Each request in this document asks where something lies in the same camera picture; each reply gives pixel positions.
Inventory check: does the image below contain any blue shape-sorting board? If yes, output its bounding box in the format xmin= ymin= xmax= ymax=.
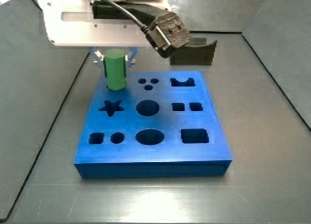
xmin=75 ymin=71 xmax=233 ymax=179

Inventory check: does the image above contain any dark curved peg holder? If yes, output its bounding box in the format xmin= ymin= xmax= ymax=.
xmin=170 ymin=37 xmax=218 ymax=66

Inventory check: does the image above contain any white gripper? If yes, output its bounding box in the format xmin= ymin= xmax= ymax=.
xmin=34 ymin=0 xmax=174 ymax=77

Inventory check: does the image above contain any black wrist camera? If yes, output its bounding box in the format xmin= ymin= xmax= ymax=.
xmin=146 ymin=12 xmax=191 ymax=58

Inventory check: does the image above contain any green hexagonal peg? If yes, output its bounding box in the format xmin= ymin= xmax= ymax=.
xmin=105 ymin=48 xmax=127 ymax=91

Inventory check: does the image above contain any black camera cable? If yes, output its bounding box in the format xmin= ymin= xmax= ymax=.
xmin=77 ymin=0 xmax=153 ymax=33

